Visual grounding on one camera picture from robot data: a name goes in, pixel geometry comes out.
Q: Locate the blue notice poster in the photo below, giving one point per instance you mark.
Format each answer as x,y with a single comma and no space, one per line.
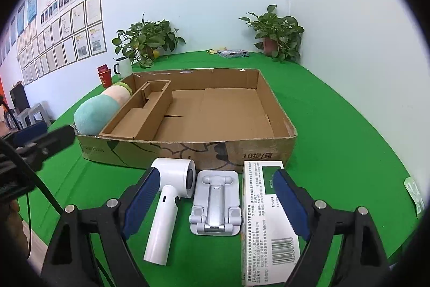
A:
32,10

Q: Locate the left potted green plant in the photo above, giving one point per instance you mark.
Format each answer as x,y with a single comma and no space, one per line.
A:
142,41

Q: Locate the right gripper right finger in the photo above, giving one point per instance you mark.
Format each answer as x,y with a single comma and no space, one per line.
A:
361,261

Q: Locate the right potted green plant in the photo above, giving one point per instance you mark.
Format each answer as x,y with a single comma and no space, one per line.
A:
279,37

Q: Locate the framed certificates on wall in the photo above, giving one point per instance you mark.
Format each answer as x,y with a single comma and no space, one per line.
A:
75,36

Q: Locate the large open cardboard tray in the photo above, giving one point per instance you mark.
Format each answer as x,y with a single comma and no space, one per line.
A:
219,118

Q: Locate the black cabinet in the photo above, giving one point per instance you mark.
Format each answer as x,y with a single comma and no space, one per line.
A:
19,98

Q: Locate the small packet at table edge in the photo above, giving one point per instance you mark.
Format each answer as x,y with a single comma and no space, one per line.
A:
415,195

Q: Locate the white green medicine box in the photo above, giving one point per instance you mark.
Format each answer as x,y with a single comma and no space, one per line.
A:
270,247

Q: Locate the white folding phone stand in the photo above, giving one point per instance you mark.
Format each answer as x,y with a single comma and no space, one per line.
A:
216,206

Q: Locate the potted green plant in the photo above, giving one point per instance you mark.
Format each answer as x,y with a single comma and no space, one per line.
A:
279,37
142,41

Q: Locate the grey plastic stool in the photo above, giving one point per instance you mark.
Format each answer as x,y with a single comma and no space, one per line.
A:
30,116

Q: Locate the person's left hand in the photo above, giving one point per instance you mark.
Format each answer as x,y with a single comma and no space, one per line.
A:
11,218

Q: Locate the green table cloth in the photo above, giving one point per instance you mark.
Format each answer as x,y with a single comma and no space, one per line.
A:
338,157

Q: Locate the red cup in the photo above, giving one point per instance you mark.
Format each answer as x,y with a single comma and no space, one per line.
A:
105,75

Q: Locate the white enamel mug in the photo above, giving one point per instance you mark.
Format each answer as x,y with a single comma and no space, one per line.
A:
123,67

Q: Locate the pig plush toy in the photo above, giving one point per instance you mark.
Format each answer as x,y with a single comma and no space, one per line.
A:
95,113

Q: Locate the long brown cardboard box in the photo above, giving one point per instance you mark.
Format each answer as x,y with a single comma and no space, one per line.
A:
140,117

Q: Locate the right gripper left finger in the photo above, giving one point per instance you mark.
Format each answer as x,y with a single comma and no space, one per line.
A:
70,258

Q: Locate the white handheld hair dryer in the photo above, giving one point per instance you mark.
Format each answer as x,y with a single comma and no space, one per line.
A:
177,181

